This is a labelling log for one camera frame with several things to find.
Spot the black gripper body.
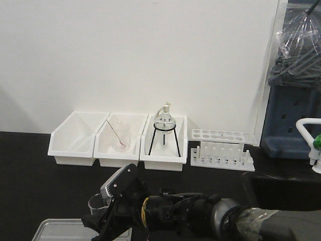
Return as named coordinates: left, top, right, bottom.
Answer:
left=81, top=178, right=149, bottom=234

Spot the clear plastic bag cover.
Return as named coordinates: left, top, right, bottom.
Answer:
left=267, top=1, right=320, bottom=92

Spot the white plastic bin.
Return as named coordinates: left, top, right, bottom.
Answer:
left=94, top=112, right=148, bottom=168
left=139, top=115, right=188, bottom=172
left=48, top=111, right=110, bottom=166

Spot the black sink basin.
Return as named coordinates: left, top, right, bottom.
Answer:
left=243, top=172, right=320, bottom=211

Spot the black metal tripod stand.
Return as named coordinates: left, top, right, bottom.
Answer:
left=148, top=123, right=181, bottom=157

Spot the white lab faucet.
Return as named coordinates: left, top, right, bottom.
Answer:
left=296, top=118, right=320, bottom=174

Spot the white test tube rack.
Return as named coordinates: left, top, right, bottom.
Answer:
left=190, top=129, right=257, bottom=172

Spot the white plastic bin left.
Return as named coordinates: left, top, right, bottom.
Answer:
left=48, top=111, right=110, bottom=166

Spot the dark blue drying rack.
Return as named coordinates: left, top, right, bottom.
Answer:
left=260, top=86, right=320, bottom=159

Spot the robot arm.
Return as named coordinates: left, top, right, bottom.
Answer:
left=81, top=164, right=320, bottom=240

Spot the round glass flask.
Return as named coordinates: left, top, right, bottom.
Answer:
left=153, top=102, right=176, bottom=133

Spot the glass beaker in bin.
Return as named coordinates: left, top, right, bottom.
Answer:
left=112, top=120, right=131, bottom=152

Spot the pink stirring rod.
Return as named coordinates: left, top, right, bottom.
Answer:
left=107, top=120, right=126, bottom=147

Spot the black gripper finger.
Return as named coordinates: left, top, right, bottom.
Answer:
left=91, top=204, right=125, bottom=241
left=100, top=164, right=138, bottom=203

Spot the white plastic bin middle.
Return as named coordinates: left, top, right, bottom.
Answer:
left=94, top=112, right=148, bottom=168

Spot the silver metal tray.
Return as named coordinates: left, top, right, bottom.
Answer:
left=31, top=218, right=133, bottom=241

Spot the white plastic bin right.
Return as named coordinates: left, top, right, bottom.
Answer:
left=139, top=115, right=188, bottom=172

